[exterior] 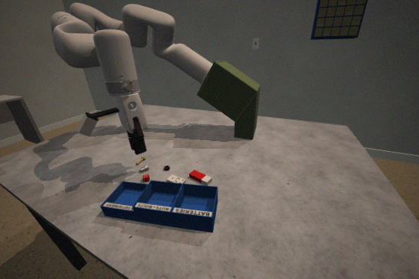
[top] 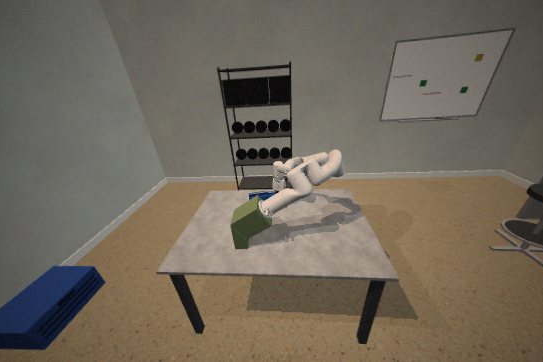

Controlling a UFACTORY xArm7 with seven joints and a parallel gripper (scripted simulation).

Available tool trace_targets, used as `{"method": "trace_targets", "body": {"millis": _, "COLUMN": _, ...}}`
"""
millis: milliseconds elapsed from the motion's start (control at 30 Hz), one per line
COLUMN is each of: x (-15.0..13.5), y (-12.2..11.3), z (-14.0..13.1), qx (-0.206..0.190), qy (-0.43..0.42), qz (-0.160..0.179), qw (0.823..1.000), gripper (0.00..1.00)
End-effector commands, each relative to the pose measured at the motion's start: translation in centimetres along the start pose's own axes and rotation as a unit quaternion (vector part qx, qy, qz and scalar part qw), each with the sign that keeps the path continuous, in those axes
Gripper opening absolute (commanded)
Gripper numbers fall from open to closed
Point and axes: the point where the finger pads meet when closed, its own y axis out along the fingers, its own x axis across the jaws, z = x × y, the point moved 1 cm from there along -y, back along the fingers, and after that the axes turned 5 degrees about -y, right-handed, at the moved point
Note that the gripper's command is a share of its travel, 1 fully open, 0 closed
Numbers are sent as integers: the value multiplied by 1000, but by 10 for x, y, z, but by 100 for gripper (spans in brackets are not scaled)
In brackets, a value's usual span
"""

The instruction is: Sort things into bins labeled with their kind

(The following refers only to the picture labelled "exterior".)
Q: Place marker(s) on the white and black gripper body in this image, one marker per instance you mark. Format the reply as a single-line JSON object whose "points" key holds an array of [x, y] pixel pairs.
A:
{"points": [[127, 112]]}

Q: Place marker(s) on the white domino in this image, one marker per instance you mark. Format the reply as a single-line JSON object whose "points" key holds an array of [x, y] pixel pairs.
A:
{"points": [[175, 179]]}

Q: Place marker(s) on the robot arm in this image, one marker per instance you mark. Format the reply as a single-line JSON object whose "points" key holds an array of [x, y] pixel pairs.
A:
{"points": [[111, 49]]}

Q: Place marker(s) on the blue three-compartment bin tray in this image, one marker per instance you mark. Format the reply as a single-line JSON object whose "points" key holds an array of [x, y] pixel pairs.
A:
{"points": [[194, 207]]}

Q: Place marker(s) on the red die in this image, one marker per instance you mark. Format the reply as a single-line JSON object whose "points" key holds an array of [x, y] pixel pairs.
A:
{"points": [[146, 178]]}

